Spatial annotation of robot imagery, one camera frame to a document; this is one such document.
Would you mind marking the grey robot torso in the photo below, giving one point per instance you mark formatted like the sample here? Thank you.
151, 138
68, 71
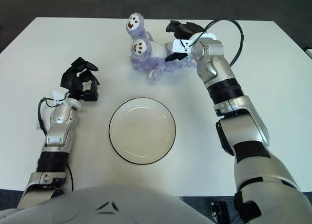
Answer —
109, 204

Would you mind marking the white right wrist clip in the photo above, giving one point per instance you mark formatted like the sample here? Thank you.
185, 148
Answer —
178, 45

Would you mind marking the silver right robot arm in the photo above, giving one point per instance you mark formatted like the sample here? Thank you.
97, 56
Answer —
243, 126

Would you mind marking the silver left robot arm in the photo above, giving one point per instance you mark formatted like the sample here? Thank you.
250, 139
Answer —
59, 114

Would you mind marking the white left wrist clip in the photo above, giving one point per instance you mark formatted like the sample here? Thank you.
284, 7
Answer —
58, 95

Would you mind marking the purple plush bunny doll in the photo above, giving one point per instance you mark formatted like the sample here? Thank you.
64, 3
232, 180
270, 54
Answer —
146, 61

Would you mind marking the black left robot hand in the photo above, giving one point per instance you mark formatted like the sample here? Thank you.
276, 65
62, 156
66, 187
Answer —
69, 82

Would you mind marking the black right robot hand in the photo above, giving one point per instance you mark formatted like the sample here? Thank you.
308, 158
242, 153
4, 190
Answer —
185, 29

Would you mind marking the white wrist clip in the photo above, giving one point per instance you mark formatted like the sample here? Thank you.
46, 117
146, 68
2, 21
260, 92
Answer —
58, 95
178, 45

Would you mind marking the black metal bracket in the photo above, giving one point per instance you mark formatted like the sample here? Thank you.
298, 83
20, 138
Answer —
220, 211

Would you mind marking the white plate with black rim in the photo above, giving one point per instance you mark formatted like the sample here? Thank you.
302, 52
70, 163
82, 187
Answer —
142, 131

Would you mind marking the neighbouring white table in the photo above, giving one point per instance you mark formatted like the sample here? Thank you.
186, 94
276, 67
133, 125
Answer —
309, 52

